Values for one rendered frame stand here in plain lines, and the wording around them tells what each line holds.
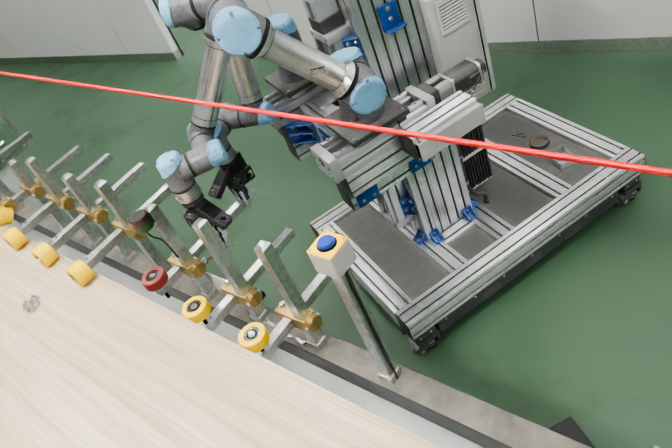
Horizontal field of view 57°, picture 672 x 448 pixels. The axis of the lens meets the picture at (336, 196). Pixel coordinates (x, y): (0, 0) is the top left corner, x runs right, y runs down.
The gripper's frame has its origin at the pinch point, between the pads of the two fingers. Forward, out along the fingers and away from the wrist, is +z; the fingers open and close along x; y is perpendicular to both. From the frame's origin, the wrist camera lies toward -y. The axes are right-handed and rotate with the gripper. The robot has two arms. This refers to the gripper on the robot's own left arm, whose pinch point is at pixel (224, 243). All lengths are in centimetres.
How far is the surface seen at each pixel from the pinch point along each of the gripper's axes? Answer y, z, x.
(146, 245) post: 37.1, 4.8, 8.6
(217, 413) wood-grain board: -40, 2, 44
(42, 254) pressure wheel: 65, -5, 31
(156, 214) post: 12.0, -17.6, 8.2
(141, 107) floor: 318, 92, -146
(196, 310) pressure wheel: -9.5, 1.5, 22.9
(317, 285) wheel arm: -33.4, 9.2, -2.5
